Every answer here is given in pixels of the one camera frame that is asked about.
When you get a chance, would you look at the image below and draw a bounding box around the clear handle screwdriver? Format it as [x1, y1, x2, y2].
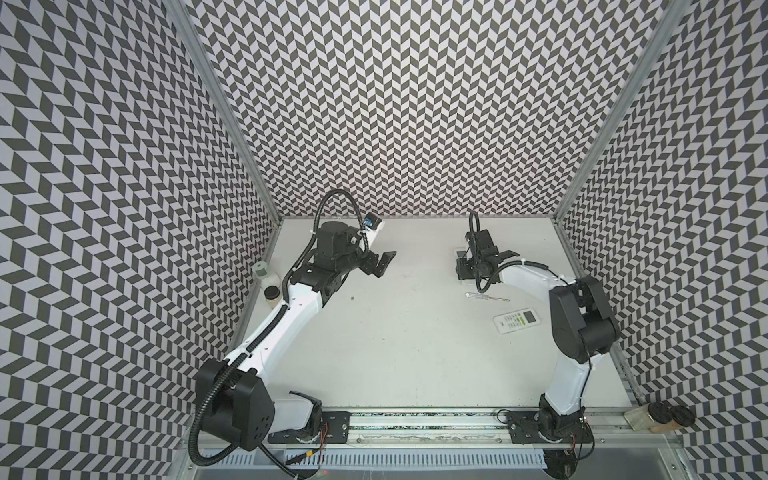
[465, 292, 510, 302]

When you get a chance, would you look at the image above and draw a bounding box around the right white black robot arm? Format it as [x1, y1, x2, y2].
[456, 211, 620, 443]

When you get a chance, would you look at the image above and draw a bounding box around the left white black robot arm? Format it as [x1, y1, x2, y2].
[187, 189, 396, 472]

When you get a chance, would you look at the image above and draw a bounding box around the jar with black lid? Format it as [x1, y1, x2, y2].
[263, 285, 282, 309]

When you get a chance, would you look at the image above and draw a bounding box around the white bottle green cap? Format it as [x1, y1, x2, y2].
[252, 261, 282, 289]

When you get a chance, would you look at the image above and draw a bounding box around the clear jar black lid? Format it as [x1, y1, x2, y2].
[623, 401, 672, 431]

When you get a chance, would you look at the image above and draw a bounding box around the brown jar black lid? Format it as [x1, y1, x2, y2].
[650, 405, 696, 434]

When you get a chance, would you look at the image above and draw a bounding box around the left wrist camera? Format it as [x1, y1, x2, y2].
[361, 213, 385, 247]

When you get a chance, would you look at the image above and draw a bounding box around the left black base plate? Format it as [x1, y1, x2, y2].
[267, 410, 351, 445]

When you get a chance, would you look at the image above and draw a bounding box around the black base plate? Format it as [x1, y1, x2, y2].
[500, 410, 594, 446]
[267, 410, 351, 445]

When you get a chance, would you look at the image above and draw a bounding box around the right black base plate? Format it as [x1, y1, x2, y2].
[500, 410, 594, 446]

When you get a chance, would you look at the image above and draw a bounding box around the aluminium mounting rail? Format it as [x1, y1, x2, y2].
[179, 407, 682, 450]

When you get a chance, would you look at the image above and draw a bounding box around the white slotted cable duct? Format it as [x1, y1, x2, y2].
[197, 451, 548, 470]

